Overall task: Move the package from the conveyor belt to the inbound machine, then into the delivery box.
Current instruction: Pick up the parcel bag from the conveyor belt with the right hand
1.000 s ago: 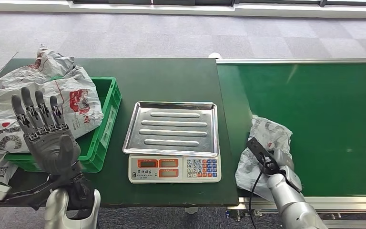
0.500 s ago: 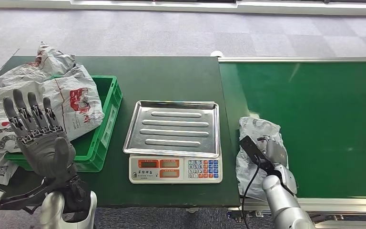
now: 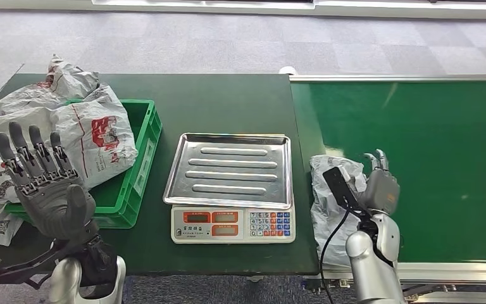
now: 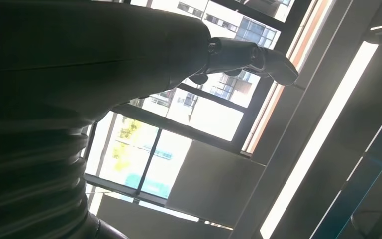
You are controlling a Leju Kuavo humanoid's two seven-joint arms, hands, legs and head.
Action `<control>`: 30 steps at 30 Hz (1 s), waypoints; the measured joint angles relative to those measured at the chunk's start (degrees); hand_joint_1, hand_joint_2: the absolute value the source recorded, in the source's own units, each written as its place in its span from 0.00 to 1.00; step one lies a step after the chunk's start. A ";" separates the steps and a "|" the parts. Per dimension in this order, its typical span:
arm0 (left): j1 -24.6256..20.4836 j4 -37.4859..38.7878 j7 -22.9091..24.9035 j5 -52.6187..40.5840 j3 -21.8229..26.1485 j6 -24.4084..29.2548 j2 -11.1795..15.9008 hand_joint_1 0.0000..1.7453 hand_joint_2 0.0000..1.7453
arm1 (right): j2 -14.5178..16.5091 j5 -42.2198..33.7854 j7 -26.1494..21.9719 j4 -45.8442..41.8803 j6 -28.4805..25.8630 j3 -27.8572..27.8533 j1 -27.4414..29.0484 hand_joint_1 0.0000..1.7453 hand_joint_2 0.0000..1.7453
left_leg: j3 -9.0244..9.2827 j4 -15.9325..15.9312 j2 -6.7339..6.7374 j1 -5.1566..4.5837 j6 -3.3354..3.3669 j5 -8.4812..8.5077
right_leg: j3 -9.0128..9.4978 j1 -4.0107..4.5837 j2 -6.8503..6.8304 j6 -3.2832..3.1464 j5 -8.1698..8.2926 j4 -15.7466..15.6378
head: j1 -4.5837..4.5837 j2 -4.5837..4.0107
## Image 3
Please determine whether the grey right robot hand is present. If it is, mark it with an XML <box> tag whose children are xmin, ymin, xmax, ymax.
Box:
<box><xmin>358</xmin><ymin>148</ymin><xmax>401</xmax><ymax>217</ymax></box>

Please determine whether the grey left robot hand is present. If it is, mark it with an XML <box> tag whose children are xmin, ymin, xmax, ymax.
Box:
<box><xmin>0</xmin><ymin>121</ymin><xmax>101</xmax><ymax>244</ymax></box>

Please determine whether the grey plastic mailer package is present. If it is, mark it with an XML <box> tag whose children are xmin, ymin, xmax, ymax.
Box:
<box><xmin>308</xmin><ymin>154</ymin><xmax>370</xmax><ymax>269</ymax></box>

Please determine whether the green conveyor belt machine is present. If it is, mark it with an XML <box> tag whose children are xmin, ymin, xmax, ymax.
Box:
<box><xmin>289</xmin><ymin>74</ymin><xmax>486</xmax><ymax>304</ymax></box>

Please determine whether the green plastic crate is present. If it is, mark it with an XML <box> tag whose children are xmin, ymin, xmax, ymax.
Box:
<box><xmin>4</xmin><ymin>99</ymin><xmax>163</xmax><ymax>230</ymax></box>

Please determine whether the large grey red-print mailer bag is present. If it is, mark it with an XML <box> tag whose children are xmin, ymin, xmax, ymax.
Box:
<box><xmin>0</xmin><ymin>84</ymin><xmax>139</xmax><ymax>189</ymax></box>

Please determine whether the crumpled grey mailer bag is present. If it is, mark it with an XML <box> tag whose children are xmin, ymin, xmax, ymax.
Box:
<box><xmin>0</xmin><ymin>54</ymin><xmax>101</xmax><ymax>117</ymax></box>

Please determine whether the stainless steel weighing tray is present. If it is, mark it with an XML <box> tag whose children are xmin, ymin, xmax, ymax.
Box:
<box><xmin>163</xmin><ymin>132</ymin><xmax>293</xmax><ymax>210</ymax></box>

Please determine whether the white electronic scale base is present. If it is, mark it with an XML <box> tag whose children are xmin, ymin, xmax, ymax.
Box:
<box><xmin>170</xmin><ymin>204</ymin><xmax>297</xmax><ymax>245</ymax></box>

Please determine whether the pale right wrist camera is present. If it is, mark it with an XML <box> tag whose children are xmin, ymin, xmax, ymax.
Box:
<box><xmin>322</xmin><ymin>165</ymin><xmax>363</xmax><ymax>211</ymax></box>

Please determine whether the black left camera bracket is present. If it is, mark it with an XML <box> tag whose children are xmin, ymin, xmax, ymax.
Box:
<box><xmin>0</xmin><ymin>241</ymin><xmax>85</xmax><ymax>290</ymax></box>

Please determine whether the black right camera cable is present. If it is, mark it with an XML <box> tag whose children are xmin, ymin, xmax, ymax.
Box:
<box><xmin>319</xmin><ymin>207</ymin><xmax>353</xmax><ymax>304</ymax></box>

